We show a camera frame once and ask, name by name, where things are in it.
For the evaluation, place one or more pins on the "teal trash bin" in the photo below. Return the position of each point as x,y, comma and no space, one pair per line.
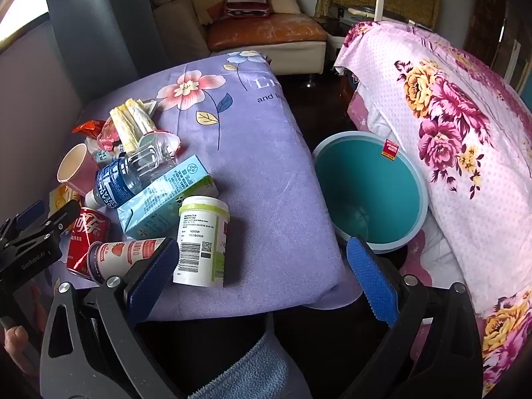
365,183

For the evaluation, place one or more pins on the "window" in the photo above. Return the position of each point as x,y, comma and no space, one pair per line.
20,0

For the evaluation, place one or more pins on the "pink floral bed sheet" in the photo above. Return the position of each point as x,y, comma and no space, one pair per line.
457,133

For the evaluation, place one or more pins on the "white side table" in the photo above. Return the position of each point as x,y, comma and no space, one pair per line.
336,33

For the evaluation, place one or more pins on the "purple floral blanket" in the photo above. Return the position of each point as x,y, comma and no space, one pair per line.
257,174

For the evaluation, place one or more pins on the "grey curtain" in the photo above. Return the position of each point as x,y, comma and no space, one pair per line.
95,29

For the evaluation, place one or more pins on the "orange leather seat cushion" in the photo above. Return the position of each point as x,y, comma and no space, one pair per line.
266,33

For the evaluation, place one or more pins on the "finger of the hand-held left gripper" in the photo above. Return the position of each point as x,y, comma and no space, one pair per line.
30,212
62,216

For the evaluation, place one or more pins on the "red soda can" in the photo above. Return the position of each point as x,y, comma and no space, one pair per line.
83,237

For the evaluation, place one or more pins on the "orange white snack packet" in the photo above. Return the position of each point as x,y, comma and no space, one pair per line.
60,197

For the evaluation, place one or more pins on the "pink paper cup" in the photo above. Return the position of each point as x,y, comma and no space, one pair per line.
85,174

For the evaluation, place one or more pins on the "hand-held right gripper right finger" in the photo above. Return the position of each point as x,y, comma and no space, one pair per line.
370,278

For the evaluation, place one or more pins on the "white pill bottle green lid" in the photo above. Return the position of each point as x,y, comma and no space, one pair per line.
199,241

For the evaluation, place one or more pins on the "cream sofa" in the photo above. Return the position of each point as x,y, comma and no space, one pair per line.
291,60

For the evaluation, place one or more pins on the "pink strawberry yogurt bottle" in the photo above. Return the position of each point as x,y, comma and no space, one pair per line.
120,257

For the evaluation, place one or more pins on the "red snack wrapper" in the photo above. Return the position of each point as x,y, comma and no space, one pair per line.
87,126

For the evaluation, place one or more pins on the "yellow white tissue packet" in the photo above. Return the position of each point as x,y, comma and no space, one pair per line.
129,122

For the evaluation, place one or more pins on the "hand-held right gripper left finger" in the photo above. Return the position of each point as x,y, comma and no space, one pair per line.
153,274

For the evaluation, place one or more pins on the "dark wooden wardrobe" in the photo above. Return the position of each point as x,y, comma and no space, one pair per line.
490,20

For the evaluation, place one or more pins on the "person's left hand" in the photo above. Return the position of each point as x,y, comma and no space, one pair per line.
16,338

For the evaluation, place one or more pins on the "pink snack packet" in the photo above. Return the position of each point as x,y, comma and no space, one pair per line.
109,135

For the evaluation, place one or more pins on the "pink white quilt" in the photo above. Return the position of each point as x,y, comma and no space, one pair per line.
434,251

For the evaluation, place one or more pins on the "clear water bottle blue label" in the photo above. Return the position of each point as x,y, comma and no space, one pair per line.
120,183

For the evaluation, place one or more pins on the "white plastic pudding cup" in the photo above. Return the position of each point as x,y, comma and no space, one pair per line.
160,135

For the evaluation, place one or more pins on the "white blue small packet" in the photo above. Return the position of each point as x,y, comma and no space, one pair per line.
102,156

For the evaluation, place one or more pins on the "blue towel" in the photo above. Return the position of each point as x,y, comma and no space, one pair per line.
249,370

